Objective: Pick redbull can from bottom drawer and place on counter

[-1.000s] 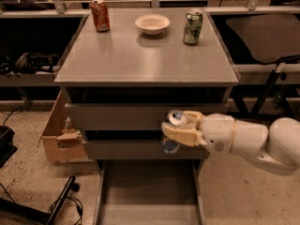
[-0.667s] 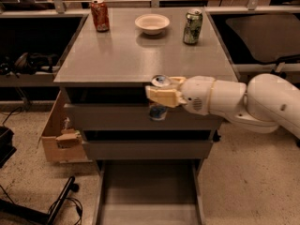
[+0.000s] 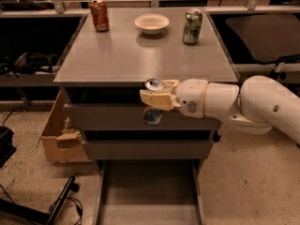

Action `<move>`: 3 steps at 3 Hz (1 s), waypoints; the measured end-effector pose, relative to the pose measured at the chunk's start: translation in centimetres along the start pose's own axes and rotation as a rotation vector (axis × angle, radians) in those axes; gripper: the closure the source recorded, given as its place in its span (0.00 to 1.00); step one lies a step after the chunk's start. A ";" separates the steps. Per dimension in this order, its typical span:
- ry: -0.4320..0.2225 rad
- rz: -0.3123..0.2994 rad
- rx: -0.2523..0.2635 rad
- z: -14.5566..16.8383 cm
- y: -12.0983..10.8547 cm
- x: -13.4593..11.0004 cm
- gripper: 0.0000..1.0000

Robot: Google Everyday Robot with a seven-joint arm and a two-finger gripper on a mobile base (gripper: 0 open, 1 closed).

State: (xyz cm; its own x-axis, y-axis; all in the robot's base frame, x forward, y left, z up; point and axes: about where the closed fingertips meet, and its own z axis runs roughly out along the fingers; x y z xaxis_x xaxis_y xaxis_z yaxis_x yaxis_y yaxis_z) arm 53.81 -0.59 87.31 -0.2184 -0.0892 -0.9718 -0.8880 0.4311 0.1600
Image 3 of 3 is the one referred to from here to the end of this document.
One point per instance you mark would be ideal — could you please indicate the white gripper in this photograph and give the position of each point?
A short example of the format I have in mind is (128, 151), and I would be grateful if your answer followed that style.
(190, 96)

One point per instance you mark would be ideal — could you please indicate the redbull can blue silver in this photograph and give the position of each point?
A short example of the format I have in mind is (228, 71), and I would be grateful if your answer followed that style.
(152, 116)

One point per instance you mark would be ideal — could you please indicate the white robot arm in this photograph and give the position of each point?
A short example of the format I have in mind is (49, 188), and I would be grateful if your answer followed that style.
(254, 107)

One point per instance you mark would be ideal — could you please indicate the grey top drawer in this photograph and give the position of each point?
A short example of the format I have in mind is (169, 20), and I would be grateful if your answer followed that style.
(119, 117)

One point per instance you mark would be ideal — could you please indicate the grey drawer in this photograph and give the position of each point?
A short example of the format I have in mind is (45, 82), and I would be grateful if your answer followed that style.
(147, 149)
(119, 117)
(149, 192)

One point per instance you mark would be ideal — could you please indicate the green soda can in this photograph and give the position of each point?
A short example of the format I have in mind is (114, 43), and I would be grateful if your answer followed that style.
(193, 24)

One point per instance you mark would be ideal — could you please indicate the grey middle drawer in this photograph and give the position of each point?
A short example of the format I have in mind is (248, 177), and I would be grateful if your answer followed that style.
(147, 149)

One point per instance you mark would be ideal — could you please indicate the grey drawer cabinet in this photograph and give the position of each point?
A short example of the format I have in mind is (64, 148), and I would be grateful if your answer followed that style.
(111, 68)

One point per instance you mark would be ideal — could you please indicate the orange soda can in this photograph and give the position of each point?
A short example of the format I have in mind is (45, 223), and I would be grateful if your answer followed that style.
(99, 14)

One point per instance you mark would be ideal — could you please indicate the grey bottom drawer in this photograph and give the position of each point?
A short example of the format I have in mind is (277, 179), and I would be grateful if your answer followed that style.
(149, 192)

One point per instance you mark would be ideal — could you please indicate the white bowl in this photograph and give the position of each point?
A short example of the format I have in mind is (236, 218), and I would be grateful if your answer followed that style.
(151, 24)

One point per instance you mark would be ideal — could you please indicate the black office chair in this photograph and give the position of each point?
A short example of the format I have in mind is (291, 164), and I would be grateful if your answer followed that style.
(269, 38)

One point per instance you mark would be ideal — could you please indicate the cardboard box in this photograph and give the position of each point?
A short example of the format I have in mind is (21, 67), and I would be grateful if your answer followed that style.
(61, 141)

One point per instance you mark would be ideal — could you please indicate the black box at left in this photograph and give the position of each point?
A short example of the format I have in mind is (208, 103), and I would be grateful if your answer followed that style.
(6, 146)

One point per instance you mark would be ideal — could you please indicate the black stand with cables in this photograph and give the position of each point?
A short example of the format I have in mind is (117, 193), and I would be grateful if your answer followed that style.
(37, 217)

